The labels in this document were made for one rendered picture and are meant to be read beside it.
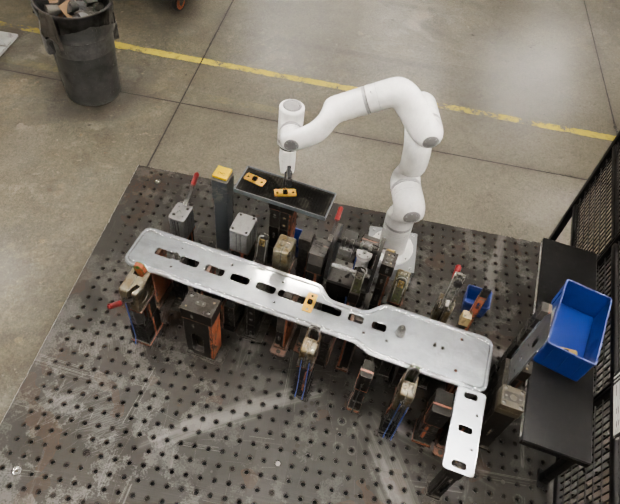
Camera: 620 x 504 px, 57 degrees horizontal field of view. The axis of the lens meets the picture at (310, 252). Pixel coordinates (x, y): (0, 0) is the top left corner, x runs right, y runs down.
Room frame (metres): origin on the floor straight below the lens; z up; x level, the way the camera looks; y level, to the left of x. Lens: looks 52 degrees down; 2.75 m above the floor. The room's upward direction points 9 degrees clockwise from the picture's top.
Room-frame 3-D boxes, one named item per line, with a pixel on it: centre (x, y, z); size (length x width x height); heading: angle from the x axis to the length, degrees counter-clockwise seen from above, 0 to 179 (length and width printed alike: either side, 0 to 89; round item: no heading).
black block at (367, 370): (0.92, -0.26, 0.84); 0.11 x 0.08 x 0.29; 168
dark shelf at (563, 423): (1.15, -0.95, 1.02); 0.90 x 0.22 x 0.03; 168
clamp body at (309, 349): (0.96, -0.05, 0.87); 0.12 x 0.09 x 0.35; 168
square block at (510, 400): (0.86, -0.72, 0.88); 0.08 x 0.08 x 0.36; 78
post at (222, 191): (1.58, 0.38, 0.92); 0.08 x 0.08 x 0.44; 78
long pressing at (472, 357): (1.14, -0.01, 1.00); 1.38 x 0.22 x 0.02; 78
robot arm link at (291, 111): (1.51, 0.13, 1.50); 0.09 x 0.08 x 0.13; 9
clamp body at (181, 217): (1.43, 0.52, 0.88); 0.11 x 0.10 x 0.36; 168
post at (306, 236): (1.38, 0.02, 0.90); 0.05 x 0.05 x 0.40; 78
